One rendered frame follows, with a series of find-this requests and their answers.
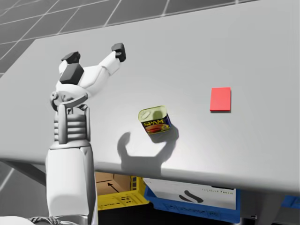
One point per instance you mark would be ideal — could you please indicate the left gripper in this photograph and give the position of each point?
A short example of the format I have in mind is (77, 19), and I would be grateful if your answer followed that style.
(90, 78)

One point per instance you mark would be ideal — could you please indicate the green and blue rectangular can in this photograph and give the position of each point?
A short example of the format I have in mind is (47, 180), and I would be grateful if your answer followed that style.
(155, 123)

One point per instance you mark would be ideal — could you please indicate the brown box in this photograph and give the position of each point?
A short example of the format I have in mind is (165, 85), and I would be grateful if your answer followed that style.
(110, 181)

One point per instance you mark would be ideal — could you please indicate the pink pad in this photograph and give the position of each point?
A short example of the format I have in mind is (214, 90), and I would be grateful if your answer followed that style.
(220, 99)

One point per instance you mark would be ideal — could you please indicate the yellow box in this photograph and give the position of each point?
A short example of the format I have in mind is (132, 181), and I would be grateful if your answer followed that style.
(122, 199)

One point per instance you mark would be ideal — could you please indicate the white box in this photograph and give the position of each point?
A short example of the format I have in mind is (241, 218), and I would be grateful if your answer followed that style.
(168, 191)

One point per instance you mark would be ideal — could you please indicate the blue box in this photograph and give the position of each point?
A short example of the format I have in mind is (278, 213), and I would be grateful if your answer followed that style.
(187, 212)

